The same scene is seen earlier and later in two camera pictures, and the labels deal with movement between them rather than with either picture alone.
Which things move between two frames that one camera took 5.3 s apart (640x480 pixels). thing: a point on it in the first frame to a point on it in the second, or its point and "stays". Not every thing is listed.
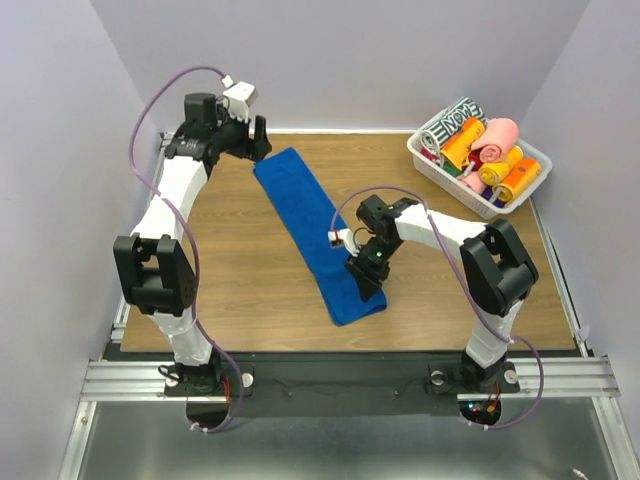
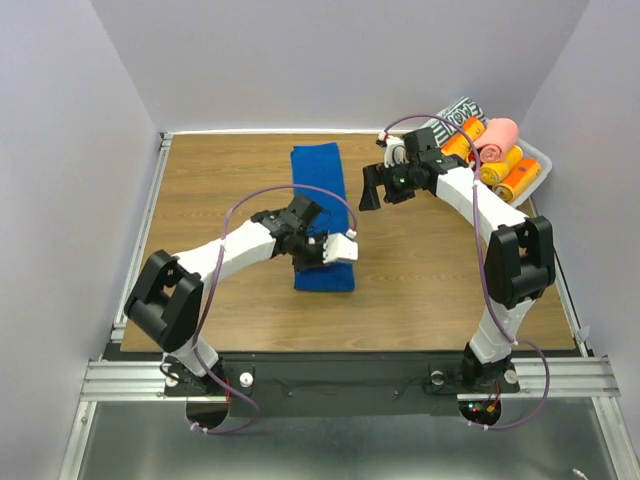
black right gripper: x=371 y=277 to x=373 y=176
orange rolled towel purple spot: x=519 y=180 stays
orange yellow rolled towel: x=457 y=148 stays
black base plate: x=338 y=384 stays
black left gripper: x=258 y=148 to x=316 y=263
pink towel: x=500 y=134 stays
